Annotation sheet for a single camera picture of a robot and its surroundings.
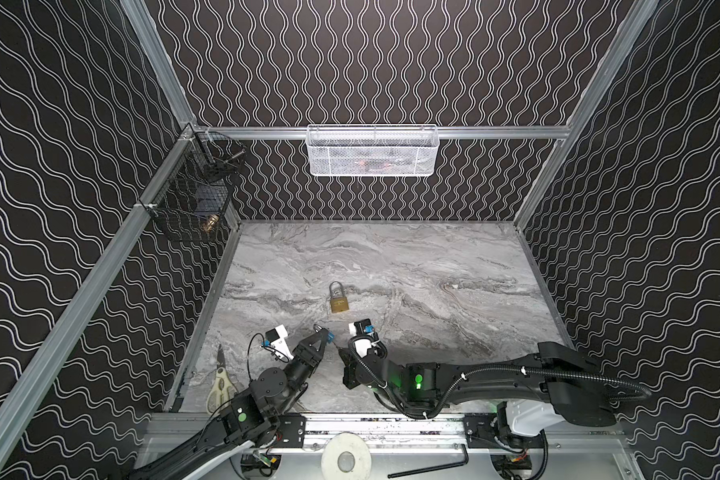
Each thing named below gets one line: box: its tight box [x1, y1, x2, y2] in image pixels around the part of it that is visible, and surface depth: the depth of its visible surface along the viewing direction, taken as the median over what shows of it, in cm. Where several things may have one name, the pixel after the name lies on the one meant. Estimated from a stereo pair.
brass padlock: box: [329, 281, 349, 313], surface depth 100 cm
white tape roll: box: [320, 432, 373, 480], surface depth 72 cm
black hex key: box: [387, 444, 470, 479], surface depth 72 cm
